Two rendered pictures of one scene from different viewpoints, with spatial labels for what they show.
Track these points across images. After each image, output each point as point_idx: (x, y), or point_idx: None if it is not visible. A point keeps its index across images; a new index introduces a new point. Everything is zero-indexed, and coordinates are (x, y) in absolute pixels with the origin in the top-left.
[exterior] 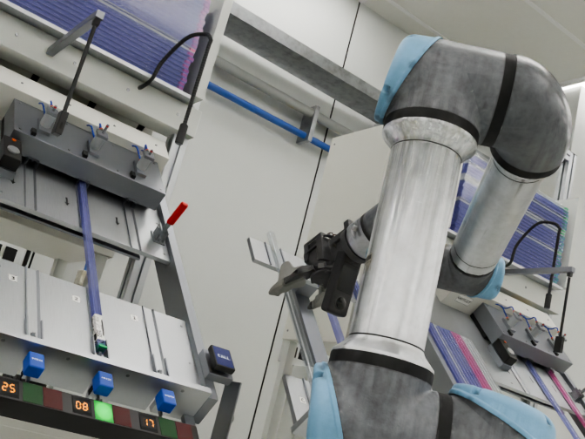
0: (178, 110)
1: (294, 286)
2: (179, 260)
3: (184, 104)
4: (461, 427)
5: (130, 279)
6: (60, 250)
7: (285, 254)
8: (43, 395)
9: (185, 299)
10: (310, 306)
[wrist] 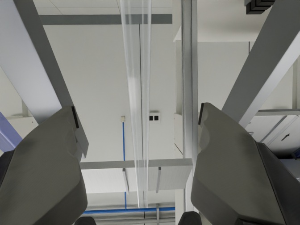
0: None
1: (222, 151)
2: (241, 122)
3: None
4: None
5: (197, 103)
6: (197, 114)
7: (119, 189)
8: None
9: (294, 57)
10: (76, 114)
